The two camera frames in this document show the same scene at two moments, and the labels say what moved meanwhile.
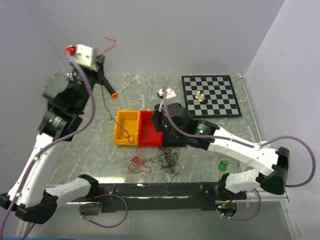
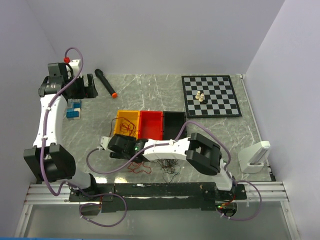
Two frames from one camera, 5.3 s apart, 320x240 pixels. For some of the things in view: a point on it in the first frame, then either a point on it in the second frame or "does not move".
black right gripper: (157, 116) -> (115, 155)
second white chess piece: (201, 99) does not move
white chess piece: (198, 95) does not move
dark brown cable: (167, 158) does not move
